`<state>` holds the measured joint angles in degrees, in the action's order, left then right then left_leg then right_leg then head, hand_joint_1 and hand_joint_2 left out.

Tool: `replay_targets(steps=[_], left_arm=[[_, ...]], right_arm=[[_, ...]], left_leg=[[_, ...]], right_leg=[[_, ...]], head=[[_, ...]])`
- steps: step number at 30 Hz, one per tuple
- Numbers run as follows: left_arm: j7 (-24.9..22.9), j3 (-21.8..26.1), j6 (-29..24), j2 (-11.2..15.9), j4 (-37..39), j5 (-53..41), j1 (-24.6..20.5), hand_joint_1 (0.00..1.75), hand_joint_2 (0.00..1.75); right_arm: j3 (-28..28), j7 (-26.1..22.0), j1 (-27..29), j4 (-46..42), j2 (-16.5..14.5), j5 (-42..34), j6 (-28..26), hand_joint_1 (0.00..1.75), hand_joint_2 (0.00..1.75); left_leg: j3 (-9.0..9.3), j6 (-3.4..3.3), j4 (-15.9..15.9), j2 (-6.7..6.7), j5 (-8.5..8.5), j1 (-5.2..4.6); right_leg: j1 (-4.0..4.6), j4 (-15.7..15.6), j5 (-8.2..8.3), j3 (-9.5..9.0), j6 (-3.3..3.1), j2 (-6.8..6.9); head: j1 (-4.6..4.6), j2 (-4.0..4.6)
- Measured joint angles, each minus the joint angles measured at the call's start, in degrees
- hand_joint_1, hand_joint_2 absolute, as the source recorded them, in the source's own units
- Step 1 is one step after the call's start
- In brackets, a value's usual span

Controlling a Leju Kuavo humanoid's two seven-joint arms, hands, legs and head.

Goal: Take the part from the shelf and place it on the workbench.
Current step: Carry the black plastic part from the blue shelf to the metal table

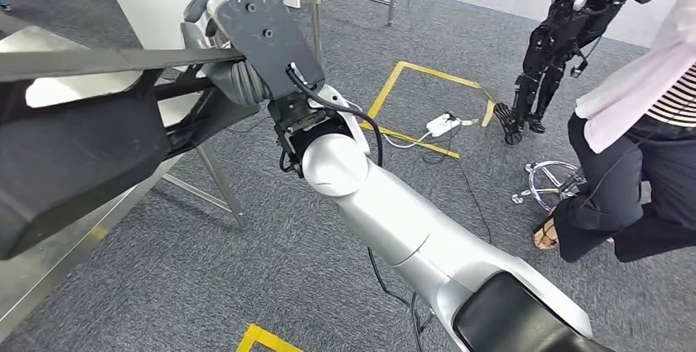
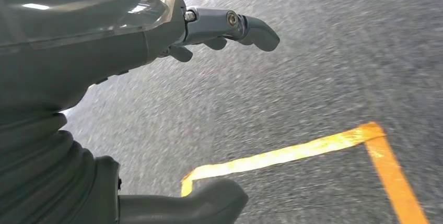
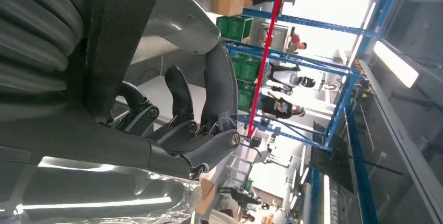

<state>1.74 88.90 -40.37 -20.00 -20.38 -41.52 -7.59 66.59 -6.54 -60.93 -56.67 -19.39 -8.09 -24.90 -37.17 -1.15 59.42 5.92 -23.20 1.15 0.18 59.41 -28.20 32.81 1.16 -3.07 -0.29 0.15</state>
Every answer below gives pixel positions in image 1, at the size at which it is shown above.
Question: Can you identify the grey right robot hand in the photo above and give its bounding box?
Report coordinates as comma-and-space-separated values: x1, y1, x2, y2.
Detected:
181, 0, 240, 103

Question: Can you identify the black plastic plate bracket part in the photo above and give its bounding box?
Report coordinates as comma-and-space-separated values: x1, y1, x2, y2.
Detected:
0, 48, 262, 261

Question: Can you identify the yellow floor tape square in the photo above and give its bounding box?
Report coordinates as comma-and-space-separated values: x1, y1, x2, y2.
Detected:
361, 60, 497, 160
235, 323, 305, 352

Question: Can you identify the white power strip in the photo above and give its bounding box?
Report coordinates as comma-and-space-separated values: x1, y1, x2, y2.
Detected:
425, 112, 463, 139

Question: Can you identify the black humanoid robot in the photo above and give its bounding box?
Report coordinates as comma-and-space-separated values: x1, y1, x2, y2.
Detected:
492, 0, 678, 147

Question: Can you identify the chrome stool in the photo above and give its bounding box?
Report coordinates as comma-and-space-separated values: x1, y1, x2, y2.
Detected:
511, 160, 588, 212

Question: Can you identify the person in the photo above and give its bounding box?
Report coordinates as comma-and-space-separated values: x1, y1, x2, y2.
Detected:
531, 0, 696, 265

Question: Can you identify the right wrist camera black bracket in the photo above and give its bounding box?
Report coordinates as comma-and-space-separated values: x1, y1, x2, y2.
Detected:
206, 0, 326, 102

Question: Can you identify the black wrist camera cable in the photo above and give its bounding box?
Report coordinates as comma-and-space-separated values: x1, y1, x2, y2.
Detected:
285, 64, 384, 168

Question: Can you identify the white floor cable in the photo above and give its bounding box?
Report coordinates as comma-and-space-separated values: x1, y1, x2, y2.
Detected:
382, 129, 434, 150

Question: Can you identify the thin black dangling cable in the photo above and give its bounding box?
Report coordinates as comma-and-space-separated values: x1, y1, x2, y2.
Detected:
367, 246, 436, 352

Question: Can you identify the black floor cable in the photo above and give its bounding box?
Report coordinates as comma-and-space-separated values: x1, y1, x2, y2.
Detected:
421, 135, 493, 245

